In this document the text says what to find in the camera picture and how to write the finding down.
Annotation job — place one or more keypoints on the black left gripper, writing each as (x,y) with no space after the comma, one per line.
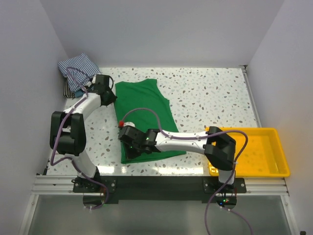
(112,99)

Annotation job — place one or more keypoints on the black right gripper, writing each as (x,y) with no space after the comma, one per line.
(130,155)

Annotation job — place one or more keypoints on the blue white striped tank top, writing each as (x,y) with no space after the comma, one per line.
(78,71)

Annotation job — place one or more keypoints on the green tank top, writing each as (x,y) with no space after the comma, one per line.
(144,94)

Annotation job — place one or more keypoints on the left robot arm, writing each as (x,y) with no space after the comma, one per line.
(68,137)

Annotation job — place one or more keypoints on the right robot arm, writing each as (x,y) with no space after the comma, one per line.
(218,147)

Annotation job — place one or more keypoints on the blue folded tank top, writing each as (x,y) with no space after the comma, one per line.
(78,93)

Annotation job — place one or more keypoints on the thin-striped black white folded top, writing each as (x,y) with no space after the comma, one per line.
(67,92)

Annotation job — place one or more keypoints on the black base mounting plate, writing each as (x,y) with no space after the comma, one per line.
(158,188)

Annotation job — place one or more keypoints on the yellow plastic tray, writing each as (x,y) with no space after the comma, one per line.
(263,156)

